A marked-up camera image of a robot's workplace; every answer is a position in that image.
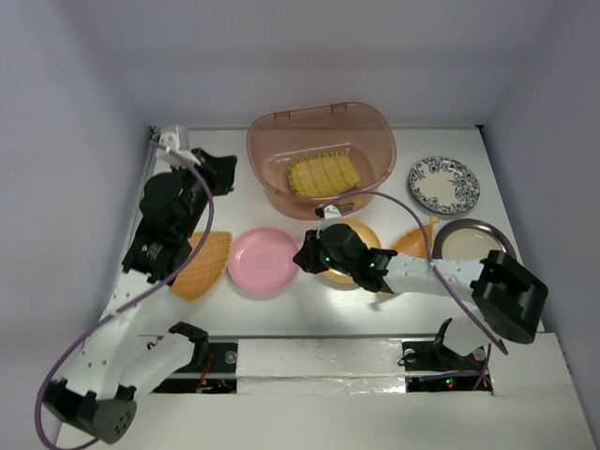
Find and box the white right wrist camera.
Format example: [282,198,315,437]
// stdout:
[315,204,343,229]

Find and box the orange woven fish-shaped plate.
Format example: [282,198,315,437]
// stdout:
[390,216,440,259]

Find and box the pink translucent plastic bin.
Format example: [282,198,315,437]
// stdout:
[247,101,397,220]

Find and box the orange woven fan-shaped plate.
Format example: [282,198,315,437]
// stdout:
[171,231,233,303]

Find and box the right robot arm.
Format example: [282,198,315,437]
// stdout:
[292,223,548,371]

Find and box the brown rimmed cream plate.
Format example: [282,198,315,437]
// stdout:
[432,218,518,261]

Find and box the yellow round plate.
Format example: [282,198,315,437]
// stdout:
[322,219,381,285]

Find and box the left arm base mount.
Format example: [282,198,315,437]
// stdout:
[153,342,238,394]

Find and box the pink round plate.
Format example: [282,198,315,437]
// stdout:
[228,227,299,294]

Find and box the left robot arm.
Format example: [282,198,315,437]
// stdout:
[34,145,237,449]

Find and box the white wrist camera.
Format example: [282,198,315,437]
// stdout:
[315,204,343,229]
[150,131,201,168]

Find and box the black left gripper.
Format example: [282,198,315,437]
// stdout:
[172,147,238,237]

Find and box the blue floral ceramic plate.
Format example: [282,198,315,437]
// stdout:
[408,157,481,216]

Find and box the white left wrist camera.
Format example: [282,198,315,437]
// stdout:
[150,131,201,168]

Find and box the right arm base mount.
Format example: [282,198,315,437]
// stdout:
[397,340,493,393]

